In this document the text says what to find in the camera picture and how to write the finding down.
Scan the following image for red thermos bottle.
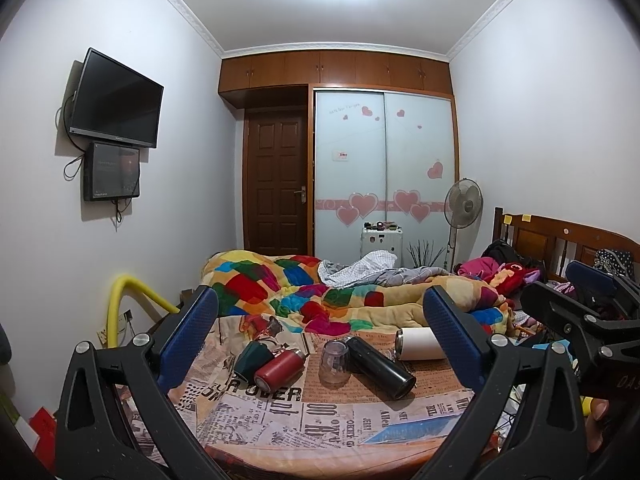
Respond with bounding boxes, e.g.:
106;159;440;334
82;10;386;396
254;349;306;393

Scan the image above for dark green cup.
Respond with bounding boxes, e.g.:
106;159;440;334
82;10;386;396
233;341;274;385

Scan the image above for clear plastic cup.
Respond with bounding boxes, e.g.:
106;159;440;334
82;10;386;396
319;340;349;387

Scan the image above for wooden bed headboard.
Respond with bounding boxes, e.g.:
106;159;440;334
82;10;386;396
492;207;639;281

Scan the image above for pink red clothes pile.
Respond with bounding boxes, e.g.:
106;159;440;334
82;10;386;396
454;257;541;298

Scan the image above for white standing fan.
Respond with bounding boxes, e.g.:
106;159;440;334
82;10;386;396
444;178;484;271

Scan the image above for white thermos bottle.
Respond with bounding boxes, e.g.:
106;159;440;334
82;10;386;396
395;327;446;361

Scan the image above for black thermos bottle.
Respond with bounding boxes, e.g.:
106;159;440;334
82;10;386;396
345;336;416;400

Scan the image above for newspaper print tablecloth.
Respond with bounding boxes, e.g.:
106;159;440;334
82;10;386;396
115;312;501;480

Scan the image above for white small cabinet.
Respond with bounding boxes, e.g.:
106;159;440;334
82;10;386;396
360;222;404;266

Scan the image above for grey white crumpled clothes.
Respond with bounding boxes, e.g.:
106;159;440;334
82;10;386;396
318;250;449;289

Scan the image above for glass sliding wardrobe doors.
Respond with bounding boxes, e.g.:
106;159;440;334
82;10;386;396
314;90;458;266

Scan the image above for colourful patchwork blanket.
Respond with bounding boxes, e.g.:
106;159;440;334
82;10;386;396
201;249;512;336

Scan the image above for brown wooden door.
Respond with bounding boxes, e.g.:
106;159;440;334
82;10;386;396
242;107;308;256

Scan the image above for brown overhead cabinets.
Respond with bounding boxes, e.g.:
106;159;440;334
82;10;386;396
218;50;454;108

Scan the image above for yellow padded rail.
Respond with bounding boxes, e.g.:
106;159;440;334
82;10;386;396
105;274;179;348

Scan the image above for small black wall monitor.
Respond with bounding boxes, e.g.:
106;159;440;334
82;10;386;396
82;142;140;202

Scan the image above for wall mounted black television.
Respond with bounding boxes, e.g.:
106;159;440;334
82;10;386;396
67;48;164;148

